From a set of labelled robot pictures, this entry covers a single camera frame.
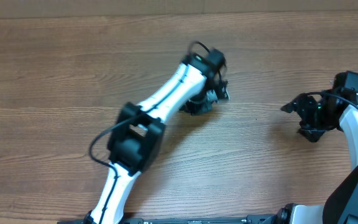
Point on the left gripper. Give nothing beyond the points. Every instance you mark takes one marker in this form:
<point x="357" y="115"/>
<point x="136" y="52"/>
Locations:
<point x="197" y="108"/>

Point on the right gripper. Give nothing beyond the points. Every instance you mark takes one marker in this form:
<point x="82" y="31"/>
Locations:
<point x="305" y="112"/>

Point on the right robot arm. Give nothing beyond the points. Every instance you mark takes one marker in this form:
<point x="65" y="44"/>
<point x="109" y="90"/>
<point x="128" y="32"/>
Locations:
<point x="342" y="205"/>

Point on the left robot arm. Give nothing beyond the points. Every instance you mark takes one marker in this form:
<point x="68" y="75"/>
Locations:
<point x="136" y="137"/>

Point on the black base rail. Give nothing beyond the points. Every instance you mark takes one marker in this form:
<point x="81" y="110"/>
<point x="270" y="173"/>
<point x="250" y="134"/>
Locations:
<point x="250" y="219"/>

